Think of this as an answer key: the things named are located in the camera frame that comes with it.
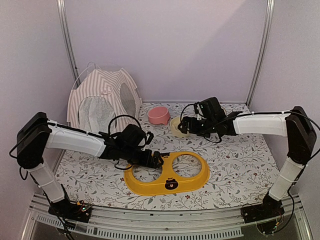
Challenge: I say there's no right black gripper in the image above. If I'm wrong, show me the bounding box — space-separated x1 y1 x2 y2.
178 116 217 138

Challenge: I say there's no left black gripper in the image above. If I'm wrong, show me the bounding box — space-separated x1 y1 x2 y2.
121 145 164 169

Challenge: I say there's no cream pet bowl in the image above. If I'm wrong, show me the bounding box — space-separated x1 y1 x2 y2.
169 117 191 138

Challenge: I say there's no yellow bowl stand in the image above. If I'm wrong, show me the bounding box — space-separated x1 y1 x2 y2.
123 151 210 196

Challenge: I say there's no pink pet bowl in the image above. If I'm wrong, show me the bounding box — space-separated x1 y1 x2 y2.
147 106 171 125

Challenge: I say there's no pink striped pet tent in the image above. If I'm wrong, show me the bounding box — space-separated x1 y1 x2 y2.
67 68 143 133

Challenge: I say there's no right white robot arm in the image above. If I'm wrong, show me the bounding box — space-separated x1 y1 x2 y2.
177 97 319 218

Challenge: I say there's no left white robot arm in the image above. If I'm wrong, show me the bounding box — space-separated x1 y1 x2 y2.
9 112 164 217

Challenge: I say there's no floral table mat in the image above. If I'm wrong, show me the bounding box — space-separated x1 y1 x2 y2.
55 103 279 211

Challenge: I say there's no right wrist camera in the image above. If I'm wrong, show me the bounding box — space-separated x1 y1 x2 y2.
193 102 203 121

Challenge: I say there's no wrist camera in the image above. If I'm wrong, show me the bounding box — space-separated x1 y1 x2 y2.
145 131 154 145
193 102 203 121

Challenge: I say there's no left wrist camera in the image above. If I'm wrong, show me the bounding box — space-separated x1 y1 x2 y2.
145 131 154 145

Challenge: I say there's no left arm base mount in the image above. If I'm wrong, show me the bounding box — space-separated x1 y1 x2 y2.
47 188 92 223

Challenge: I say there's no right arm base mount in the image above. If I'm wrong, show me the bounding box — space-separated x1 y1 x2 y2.
240 193 285 223

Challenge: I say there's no right aluminium frame post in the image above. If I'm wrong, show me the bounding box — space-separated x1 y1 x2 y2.
245 0 275 108

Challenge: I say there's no front aluminium rail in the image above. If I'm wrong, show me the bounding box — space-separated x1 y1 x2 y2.
21 194 316 240

